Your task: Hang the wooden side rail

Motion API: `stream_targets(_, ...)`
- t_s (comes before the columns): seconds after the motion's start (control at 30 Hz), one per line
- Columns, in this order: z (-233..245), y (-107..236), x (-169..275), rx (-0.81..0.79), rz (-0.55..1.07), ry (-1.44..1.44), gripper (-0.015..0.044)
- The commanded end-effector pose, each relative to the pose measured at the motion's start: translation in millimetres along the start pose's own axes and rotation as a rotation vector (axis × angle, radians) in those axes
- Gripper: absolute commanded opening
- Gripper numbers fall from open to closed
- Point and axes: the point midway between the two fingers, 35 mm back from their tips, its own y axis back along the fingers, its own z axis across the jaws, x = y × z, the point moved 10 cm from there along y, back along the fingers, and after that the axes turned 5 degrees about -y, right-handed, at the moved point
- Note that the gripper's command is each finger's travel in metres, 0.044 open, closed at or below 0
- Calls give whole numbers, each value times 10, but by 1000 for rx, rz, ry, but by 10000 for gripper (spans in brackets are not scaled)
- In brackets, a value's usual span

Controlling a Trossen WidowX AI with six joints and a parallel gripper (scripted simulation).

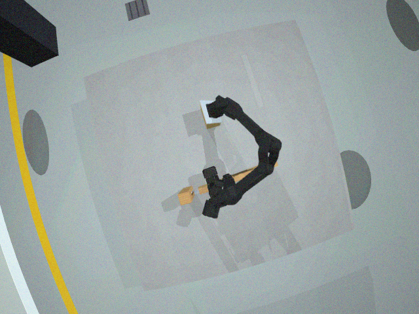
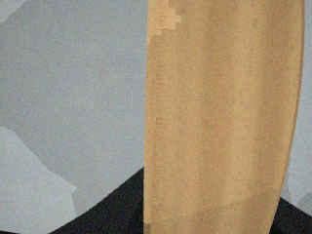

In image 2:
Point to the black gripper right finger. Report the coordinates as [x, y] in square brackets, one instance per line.
[289, 220]

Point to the light wooden board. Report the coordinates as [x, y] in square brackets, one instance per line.
[222, 91]

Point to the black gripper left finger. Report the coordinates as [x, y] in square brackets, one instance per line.
[121, 212]

